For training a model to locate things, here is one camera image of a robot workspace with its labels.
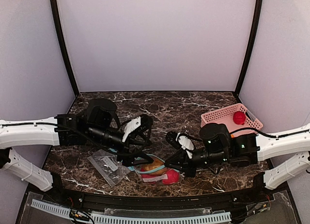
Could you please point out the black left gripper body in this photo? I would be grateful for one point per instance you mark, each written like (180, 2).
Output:
(131, 146)

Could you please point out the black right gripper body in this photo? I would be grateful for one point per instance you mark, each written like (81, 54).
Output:
(185, 159)

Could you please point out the red toy fruit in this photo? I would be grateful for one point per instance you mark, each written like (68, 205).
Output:
(172, 177)

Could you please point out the brown toy kiwi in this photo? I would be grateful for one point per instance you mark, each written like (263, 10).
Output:
(155, 164)

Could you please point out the large clear zip bag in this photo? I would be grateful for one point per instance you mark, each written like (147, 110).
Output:
(138, 170)

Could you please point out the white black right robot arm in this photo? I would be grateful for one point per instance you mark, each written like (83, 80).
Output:
(244, 150)

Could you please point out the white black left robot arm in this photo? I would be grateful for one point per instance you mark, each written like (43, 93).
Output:
(98, 124)

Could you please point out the small clear zip bag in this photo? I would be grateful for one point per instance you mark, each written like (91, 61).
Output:
(109, 168)

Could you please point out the pink plastic basket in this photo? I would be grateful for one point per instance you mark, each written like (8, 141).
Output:
(225, 116)

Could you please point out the red toy strawberry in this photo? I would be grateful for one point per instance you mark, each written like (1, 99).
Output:
(239, 118)

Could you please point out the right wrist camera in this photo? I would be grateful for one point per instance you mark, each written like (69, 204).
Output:
(182, 141)

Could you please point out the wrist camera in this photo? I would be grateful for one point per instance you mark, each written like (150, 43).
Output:
(137, 125)
(182, 141)

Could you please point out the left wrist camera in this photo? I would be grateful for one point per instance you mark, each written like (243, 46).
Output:
(137, 125)

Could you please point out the black front rail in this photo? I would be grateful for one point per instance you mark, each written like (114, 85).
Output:
(99, 202)

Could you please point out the white slotted cable duct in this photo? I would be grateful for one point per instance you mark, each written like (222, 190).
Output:
(123, 216)

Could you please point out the left black frame post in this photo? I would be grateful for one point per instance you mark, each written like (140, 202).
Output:
(62, 45)

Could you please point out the black frame post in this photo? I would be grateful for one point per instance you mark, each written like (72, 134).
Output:
(62, 45)
(249, 49)

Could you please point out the right black frame post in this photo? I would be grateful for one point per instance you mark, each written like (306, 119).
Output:
(249, 49)

